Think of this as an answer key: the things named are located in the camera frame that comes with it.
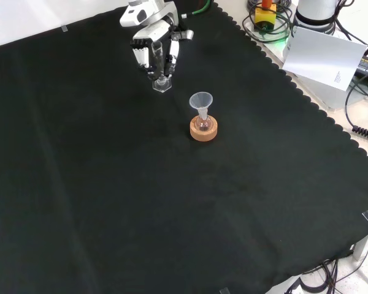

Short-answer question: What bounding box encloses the black cable bundle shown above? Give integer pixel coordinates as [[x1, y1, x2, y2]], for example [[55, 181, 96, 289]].
[[283, 256, 368, 294]]

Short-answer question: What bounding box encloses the clear glass graduated cylinder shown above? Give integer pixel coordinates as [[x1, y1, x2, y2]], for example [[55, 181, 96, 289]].
[[150, 41, 173, 94]]

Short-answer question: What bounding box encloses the black coiled cable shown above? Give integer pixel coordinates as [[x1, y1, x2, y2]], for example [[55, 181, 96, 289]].
[[344, 76, 368, 141]]

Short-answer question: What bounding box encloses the yellow stop button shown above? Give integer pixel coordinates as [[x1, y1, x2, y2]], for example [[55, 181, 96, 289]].
[[253, 3, 278, 33]]

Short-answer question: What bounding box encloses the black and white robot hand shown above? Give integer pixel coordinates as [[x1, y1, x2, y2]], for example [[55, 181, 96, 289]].
[[130, 17, 194, 82]]

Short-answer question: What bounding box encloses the green cable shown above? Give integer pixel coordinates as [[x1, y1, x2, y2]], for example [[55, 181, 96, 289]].
[[179, 0, 212, 18]]

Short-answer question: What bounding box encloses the black bench cloth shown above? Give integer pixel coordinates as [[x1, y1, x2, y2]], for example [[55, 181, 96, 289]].
[[0, 2, 368, 294]]

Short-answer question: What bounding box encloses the round-bottom glass flask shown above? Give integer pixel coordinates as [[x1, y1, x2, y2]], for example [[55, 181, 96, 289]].
[[194, 114, 212, 134]]

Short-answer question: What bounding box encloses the cork ring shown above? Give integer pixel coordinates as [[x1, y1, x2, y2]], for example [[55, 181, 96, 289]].
[[189, 115, 220, 143]]

